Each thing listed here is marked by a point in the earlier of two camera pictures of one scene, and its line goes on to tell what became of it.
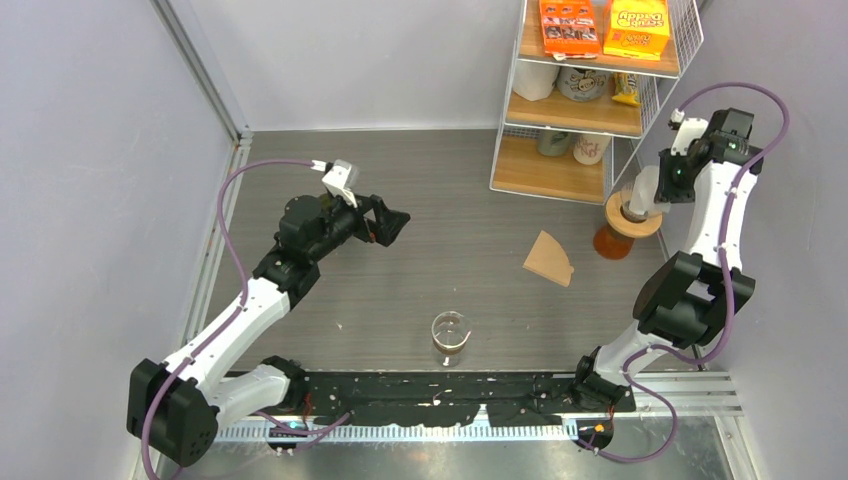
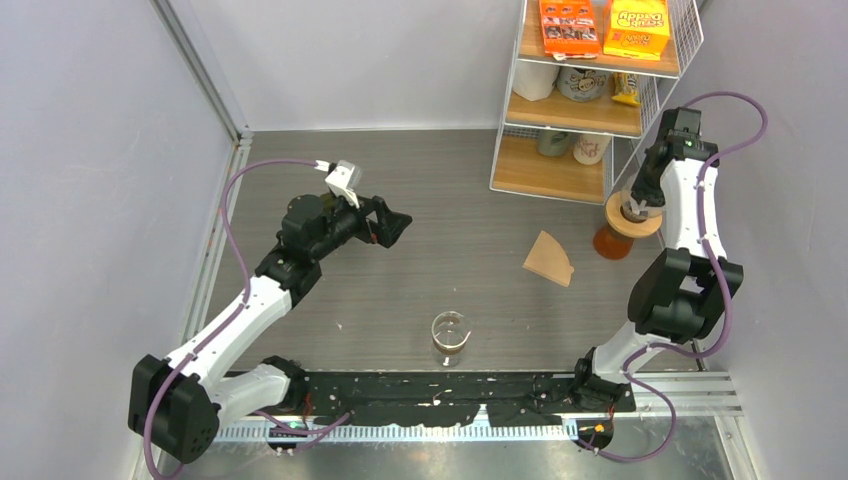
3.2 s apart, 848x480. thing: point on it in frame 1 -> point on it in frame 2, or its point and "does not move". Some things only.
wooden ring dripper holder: [645, 228] does not move
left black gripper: [387, 222] does not move
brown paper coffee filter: [549, 259] does not move
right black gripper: [667, 191] -> [642, 191]
